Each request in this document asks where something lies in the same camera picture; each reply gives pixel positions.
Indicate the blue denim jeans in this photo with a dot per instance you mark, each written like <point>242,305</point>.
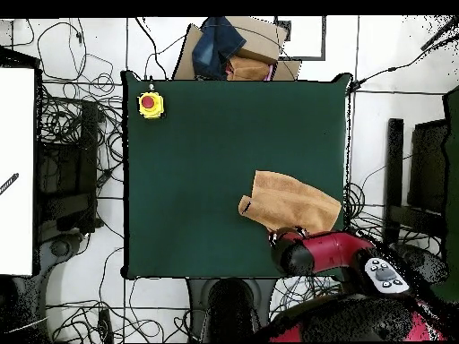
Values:
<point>215,46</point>

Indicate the dark green table cloth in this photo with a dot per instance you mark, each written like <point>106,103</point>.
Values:
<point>179,161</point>

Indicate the black square frame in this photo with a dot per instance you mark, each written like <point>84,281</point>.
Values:
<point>323,39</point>

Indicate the dark grey stand base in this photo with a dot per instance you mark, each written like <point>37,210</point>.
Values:
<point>59,249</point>
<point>426,265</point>

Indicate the tan terry towel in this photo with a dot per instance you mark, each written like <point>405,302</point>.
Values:
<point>290,204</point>

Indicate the white board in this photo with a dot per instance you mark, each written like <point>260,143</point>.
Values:
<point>16,172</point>

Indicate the brown cardboard box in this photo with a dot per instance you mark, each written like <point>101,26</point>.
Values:
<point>261,39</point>

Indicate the orange-brown folded cloth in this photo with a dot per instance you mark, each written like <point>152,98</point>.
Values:
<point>249,68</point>

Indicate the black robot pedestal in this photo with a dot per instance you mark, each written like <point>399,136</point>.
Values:
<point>229,308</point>

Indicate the black striped rod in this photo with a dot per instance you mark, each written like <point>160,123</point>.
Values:
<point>9,183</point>

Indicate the yellow emergency stop button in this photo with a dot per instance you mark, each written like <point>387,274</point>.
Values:
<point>150,104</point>

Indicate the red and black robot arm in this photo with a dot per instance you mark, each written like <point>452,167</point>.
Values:
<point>333,251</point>

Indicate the black floor bar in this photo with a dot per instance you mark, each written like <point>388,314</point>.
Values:
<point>393,179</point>

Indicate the black equipment rack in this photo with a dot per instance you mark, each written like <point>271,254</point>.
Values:
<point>68,179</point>

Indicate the black stand frame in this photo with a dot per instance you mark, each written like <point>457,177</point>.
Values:
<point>428,168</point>

